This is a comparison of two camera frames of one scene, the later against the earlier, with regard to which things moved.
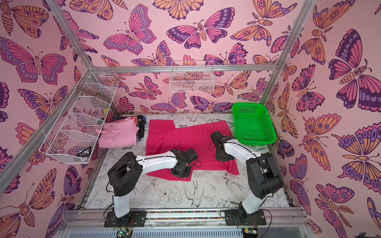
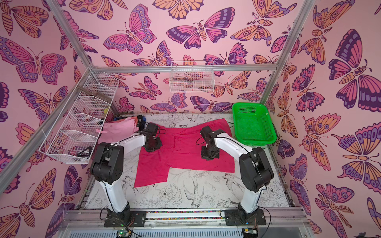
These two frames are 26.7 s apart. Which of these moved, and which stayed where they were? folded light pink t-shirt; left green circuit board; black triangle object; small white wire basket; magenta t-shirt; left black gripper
Moved: left black gripper; magenta t-shirt
Stayed: small white wire basket; folded light pink t-shirt; black triangle object; left green circuit board
